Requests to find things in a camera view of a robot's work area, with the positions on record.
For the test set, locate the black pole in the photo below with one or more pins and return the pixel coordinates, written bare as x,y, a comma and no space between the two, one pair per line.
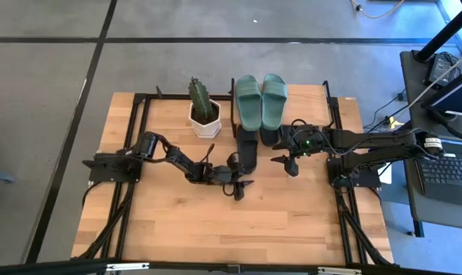
444,32

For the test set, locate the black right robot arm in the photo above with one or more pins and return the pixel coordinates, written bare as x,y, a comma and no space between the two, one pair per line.
375,143

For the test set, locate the teal green rubber slide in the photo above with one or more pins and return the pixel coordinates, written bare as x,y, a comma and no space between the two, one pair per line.
249,103
274,101

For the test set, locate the black rubber slide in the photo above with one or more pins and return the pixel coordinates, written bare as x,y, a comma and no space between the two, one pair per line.
247,149
269,137

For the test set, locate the green cactus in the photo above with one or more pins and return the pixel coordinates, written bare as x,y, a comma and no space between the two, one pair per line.
201,99

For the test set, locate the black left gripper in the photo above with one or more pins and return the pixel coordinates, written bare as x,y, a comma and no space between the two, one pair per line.
223,175

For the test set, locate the black desk monitor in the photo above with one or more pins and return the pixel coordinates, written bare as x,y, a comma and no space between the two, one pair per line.
456,95

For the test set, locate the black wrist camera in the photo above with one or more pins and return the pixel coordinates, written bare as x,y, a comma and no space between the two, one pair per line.
234,162
307,144

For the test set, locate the white hexagonal plant pot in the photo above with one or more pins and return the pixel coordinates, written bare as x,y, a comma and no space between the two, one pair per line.
207,130

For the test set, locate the dark grey side desk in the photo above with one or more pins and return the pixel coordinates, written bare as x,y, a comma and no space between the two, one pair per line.
437,214

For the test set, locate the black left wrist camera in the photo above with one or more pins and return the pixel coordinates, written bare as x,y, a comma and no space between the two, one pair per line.
234,162

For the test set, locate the black keyboard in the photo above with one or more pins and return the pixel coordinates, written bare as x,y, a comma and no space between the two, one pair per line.
448,172

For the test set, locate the black aluminium rig frame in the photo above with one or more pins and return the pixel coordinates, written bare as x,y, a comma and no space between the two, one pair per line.
169,96

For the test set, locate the wooden shelf with black frame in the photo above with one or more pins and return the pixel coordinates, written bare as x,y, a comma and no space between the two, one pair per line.
307,107

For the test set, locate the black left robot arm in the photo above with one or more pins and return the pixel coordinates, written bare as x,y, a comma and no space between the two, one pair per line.
177,158

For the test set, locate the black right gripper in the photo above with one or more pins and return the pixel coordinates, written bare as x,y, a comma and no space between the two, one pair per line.
291,143

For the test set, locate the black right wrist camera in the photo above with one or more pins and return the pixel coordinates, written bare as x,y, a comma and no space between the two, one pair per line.
307,144

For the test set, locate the black power adapter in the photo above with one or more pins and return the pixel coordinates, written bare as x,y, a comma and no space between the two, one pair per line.
442,68

